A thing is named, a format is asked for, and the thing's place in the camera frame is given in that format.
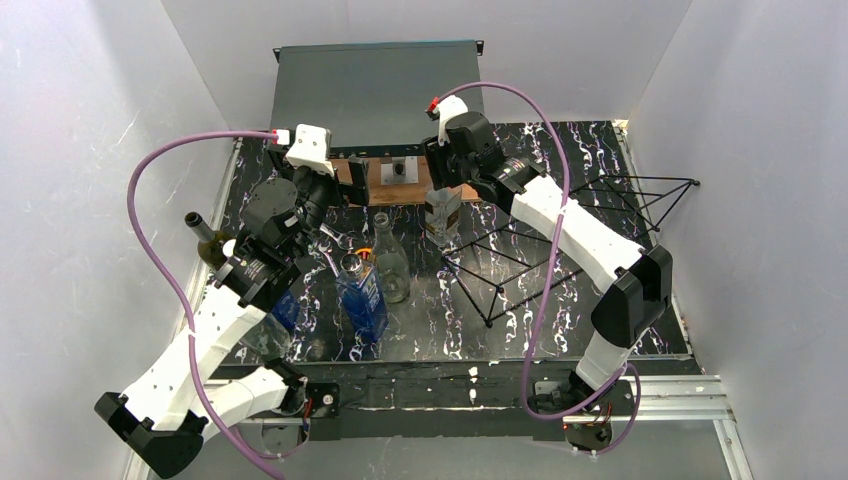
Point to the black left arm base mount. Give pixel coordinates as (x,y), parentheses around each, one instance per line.
(319,400)

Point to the black wire wine rack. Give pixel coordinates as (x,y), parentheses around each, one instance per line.
(491,269)

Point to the dark green wine bottle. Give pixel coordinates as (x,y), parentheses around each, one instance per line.
(210,245)

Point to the blue square bottle front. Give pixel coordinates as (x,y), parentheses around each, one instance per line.
(359,289)

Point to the blue square bottle left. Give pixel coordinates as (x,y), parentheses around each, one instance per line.
(286,311)

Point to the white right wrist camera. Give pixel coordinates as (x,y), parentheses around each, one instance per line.
(443,111)

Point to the clear square bottle black cap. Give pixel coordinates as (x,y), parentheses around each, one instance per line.
(442,212)

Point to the clear round glass bottle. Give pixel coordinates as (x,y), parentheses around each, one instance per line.
(391,261)

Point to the orange small object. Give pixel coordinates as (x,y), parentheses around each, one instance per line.
(365,253)

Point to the blue square bottle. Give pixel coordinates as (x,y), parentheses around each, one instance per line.
(359,289)
(286,311)

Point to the wooden board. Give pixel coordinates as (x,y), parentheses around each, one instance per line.
(409,194)

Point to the grey rack-mount device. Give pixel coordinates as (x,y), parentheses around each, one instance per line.
(372,97)

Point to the clear round bottle front left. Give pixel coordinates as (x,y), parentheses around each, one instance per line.
(268,339)

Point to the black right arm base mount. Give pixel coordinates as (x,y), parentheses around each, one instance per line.
(595,434)

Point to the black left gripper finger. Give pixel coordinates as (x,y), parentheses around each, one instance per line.
(277,156)
(358,190)

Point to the metal bracket on board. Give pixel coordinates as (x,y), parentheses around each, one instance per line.
(399,171)

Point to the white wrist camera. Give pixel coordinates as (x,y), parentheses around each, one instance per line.
(308,146)
(443,111)

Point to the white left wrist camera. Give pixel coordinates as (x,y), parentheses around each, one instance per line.
(308,146)

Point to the silver wrench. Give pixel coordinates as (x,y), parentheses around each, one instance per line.
(335,240)

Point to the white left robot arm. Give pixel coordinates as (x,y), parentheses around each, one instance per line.
(167,415)

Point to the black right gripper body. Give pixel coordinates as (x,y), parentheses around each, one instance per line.
(444,168)

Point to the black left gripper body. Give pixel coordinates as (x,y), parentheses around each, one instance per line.
(342,185)

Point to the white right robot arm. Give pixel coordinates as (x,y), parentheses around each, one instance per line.
(635,283)

